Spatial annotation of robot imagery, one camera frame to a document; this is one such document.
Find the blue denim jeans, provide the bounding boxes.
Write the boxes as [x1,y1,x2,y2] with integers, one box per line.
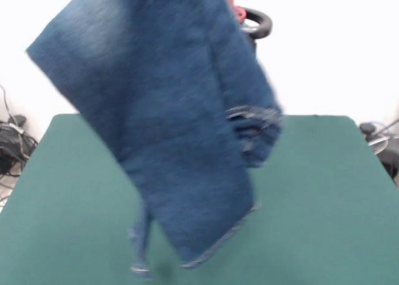
[25,0,285,281]

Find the dark green table cloth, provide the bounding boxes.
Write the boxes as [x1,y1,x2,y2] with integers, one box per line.
[0,114,399,285]

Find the black power adapter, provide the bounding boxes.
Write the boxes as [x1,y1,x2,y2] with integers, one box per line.
[8,114,28,127]

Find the dark grey stand base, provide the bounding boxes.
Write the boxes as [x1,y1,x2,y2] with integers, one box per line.
[378,143,399,186]

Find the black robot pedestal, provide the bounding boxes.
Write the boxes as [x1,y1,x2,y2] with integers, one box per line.
[238,6,274,54]

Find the black cable tangle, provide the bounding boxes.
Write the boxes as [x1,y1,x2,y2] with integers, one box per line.
[0,84,40,205]

